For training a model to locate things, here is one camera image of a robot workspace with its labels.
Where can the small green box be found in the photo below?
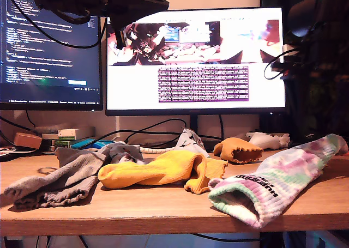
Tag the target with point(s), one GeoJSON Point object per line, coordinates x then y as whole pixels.
{"type": "Point", "coordinates": [61, 145]}

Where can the bright white computer monitor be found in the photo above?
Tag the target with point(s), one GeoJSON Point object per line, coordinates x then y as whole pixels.
{"type": "Point", "coordinates": [131, 90]}

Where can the small brown wooden box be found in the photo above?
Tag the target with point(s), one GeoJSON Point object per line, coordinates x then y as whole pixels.
{"type": "Point", "coordinates": [27, 141]}

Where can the grey frilled-cuff sock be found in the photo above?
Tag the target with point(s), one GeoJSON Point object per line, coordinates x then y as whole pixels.
{"type": "Point", "coordinates": [54, 177]}
{"type": "Point", "coordinates": [68, 197]}

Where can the mustard frilled sock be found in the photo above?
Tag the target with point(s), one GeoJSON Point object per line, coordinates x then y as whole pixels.
{"type": "Point", "coordinates": [229, 147]}

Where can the bright yellow frilled sock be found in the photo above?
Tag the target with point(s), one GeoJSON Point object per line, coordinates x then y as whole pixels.
{"type": "Point", "coordinates": [152, 169]}

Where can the dark code computer monitor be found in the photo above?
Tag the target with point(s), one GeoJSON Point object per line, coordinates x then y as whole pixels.
{"type": "Point", "coordinates": [54, 68]}

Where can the black table leg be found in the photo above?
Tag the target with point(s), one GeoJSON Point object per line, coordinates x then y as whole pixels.
{"type": "Point", "coordinates": [270, 241]}

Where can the blue flat object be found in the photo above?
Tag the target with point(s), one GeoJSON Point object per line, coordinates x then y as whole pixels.
{"type": "Point", "coordinates": [90, 144]}

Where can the arm camera box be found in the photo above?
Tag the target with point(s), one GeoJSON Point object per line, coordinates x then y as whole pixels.
{"type": "Point", "coordinates": [286, 51]}

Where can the white and green box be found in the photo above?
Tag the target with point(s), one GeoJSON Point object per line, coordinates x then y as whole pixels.
{"type": "Point", "coordinates": [66, 133]}

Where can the pale toucan print sock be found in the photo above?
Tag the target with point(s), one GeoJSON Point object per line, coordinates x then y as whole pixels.
{"type": "Point", "coordinates": [122, 152]}
{"type": "Point", "coordinates": [191, 144]}

